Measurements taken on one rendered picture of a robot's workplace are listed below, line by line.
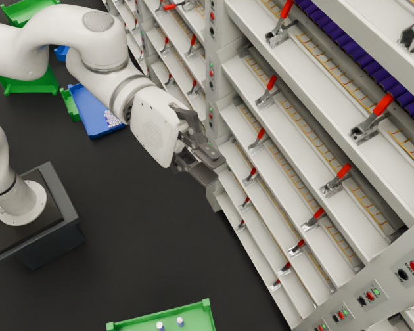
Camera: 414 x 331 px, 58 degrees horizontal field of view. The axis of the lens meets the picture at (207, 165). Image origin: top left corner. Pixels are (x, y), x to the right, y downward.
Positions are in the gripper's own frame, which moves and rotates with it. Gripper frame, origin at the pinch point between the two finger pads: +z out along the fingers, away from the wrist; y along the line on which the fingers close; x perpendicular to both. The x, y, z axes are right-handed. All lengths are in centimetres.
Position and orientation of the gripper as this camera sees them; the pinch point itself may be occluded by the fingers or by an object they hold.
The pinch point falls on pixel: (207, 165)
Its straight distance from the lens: 56.5
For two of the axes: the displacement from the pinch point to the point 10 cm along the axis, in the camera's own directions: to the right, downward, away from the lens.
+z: 7.0, 6.3, -3.3
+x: 6.7, -4.2, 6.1
